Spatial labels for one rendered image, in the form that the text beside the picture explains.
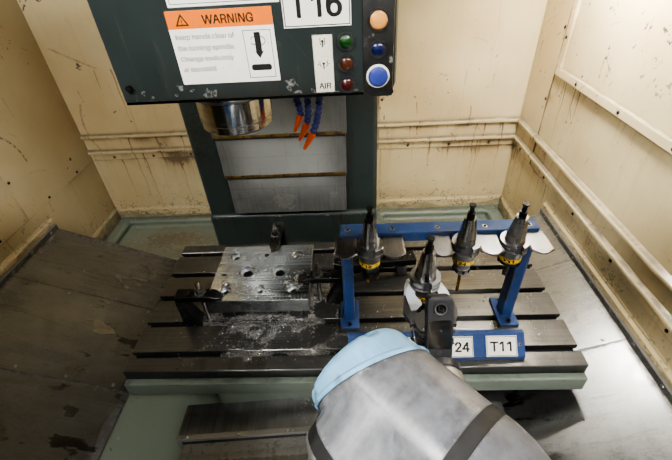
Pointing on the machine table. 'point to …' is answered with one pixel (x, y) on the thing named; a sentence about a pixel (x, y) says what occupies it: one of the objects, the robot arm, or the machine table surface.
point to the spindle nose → (235, 116)
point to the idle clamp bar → (385, 263)
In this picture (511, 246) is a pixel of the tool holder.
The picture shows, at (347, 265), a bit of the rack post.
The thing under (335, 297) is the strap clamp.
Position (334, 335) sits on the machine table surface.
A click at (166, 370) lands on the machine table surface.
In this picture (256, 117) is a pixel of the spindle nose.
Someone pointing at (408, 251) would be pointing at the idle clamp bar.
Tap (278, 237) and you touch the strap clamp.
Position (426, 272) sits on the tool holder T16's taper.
